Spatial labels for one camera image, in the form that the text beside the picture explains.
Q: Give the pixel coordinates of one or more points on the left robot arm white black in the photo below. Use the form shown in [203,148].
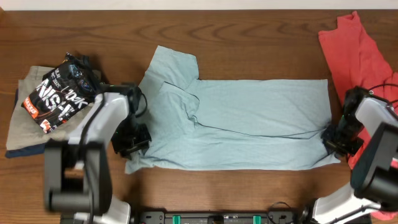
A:
[77,180]

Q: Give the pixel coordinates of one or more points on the beige folded garment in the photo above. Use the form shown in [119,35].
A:
[27,85]

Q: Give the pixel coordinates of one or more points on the black printed folded shirt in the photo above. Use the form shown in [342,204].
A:
[64,91]

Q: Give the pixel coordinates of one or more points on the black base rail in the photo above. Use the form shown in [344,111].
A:
[273,217]

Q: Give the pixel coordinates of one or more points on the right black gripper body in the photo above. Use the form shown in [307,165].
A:
[341,137]

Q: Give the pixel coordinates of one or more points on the red printed t-shirt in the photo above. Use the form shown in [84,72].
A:
[354,60]

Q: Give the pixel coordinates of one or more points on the light blue t-shirt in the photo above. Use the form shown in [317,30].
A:
[200,124]

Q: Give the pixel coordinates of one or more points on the navy folded garment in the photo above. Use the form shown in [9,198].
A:
[25,152]

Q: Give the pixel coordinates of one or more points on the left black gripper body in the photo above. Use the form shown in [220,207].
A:
[130,137]

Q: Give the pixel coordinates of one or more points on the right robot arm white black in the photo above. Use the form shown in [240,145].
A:
[373,184]

